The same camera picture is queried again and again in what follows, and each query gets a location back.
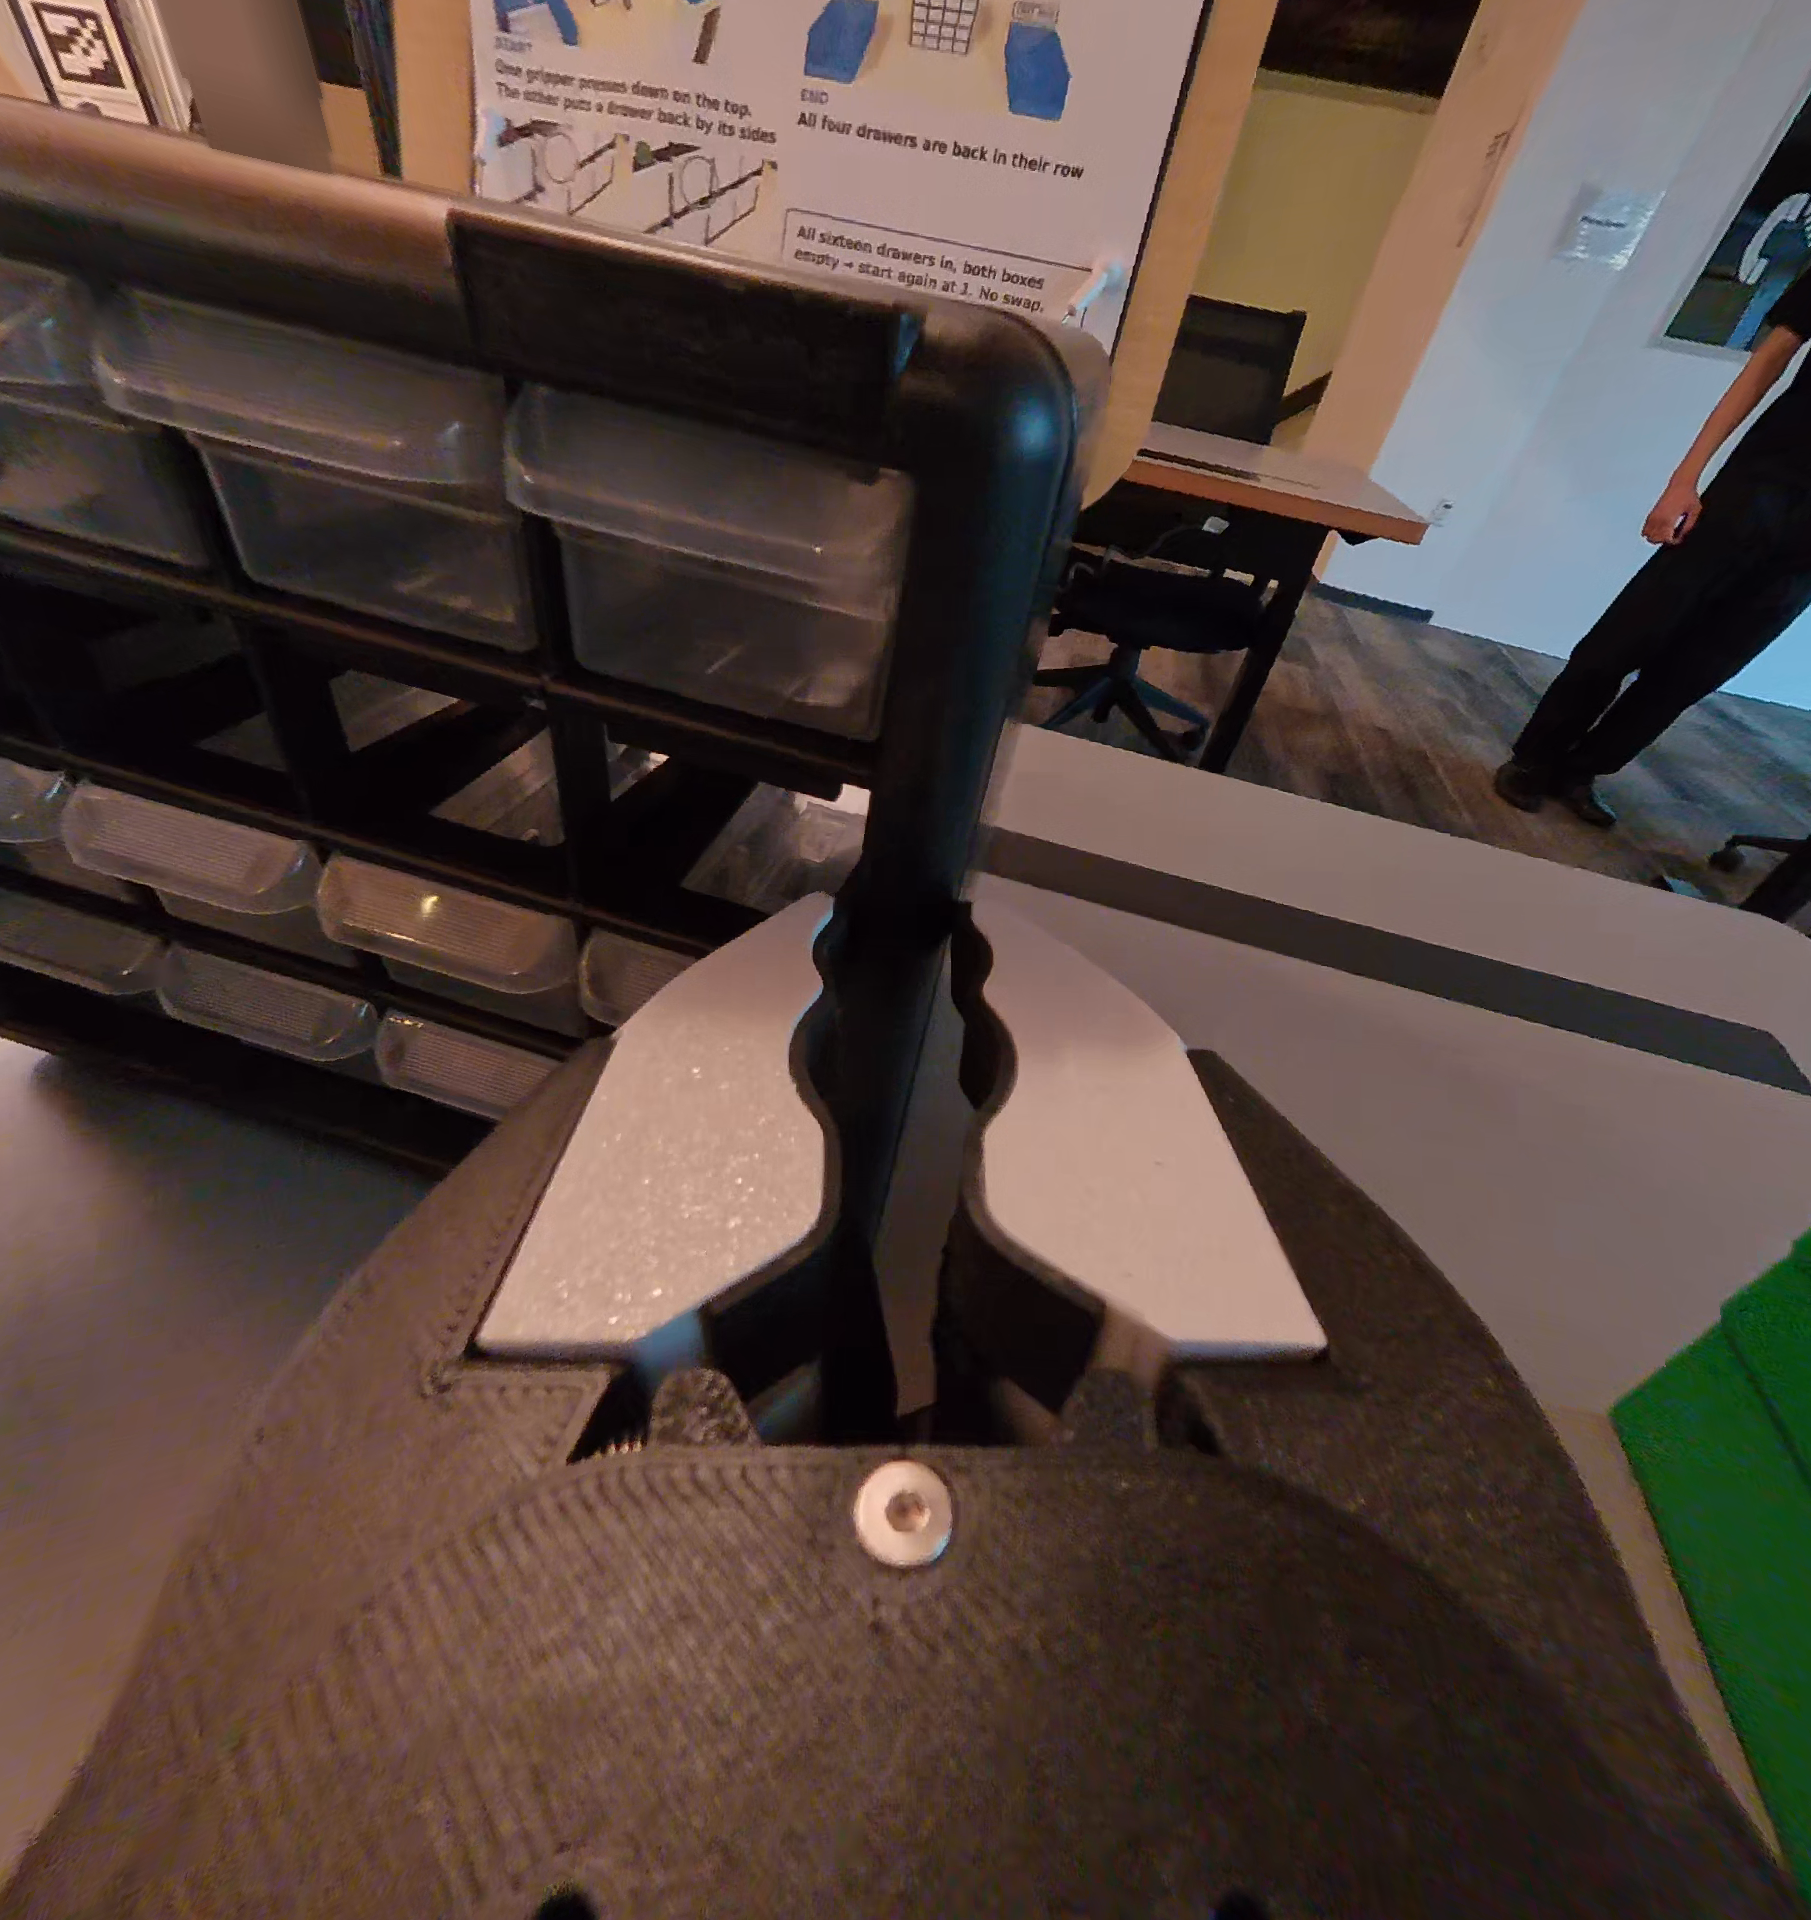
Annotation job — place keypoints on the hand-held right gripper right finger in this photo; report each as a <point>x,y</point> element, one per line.
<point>1129,1186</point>

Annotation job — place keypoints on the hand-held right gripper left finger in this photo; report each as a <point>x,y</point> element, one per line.
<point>666,1186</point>

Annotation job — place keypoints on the black drawer cabinet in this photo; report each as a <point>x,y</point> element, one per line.
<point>981,601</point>

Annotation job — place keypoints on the green plastic bin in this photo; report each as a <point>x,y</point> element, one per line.
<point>1775,1502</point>

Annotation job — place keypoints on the rows of clear drawers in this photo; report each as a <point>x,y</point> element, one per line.
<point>350,510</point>

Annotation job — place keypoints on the black tape strip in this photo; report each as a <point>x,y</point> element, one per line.
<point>1370,947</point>

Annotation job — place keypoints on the grey top desk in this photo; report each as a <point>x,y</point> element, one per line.
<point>1265,481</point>

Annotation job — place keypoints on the black office chair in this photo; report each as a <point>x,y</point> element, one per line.
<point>1235,376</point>

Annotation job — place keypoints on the white instruction poster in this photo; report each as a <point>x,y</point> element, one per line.
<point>920,210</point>

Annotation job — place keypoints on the printed fiducial marker sign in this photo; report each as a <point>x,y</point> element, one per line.
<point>88,54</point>

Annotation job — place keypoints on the small white wall sign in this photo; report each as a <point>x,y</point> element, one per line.
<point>1609,223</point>

